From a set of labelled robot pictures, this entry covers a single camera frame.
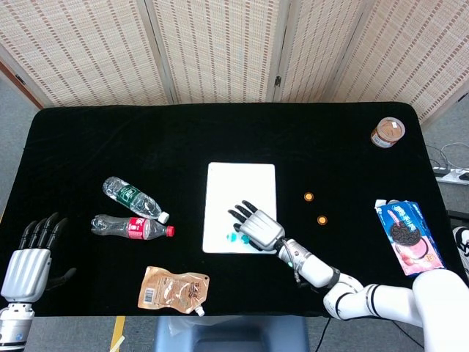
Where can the white rectangular board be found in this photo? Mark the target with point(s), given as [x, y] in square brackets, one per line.
[238, 183]

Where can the clear bottle green label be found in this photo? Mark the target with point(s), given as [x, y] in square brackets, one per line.
[128, 196]

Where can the blue cookie box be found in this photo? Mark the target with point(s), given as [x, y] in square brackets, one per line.
[406, 234]

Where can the black velvet tablecloth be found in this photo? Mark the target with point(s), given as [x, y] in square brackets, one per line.
[146, 139]

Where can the brown spout pouch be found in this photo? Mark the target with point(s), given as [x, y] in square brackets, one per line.
[165, 289]

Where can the clear bottle red label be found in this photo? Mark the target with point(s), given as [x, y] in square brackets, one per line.
[135, 228]

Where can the metal screen hinge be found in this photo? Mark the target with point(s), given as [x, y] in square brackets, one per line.
[277, 81]
[19, 78]

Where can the woven folding screen panel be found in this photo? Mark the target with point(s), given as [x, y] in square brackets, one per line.
[220, 51]
[414, 55]
[311, 55]
[73, 55]

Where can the white power strip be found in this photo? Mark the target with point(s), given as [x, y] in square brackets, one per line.
[452, 176]

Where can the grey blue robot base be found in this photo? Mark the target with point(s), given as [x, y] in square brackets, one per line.
[234, 333]

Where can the orange token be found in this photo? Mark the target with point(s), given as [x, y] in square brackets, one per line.
[309, 197]
[322, 220]

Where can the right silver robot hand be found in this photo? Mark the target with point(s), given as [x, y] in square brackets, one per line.
[262, 229]

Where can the blue token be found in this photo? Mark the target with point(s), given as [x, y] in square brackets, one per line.
[231, 237]
[244, 240]

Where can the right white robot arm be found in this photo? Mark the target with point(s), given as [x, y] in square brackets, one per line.
[384, 300]

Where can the yellow floor tape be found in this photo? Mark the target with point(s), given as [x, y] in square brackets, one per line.
[118, 326]

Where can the clear jar brown contents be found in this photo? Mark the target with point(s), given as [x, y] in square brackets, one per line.
[386, 132]

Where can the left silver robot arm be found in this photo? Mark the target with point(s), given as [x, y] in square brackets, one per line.
[14, 326]

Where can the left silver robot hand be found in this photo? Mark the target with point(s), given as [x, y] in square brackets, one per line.
[27, 271]

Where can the black white shoe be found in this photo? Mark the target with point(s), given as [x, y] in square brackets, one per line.
[462, 242]

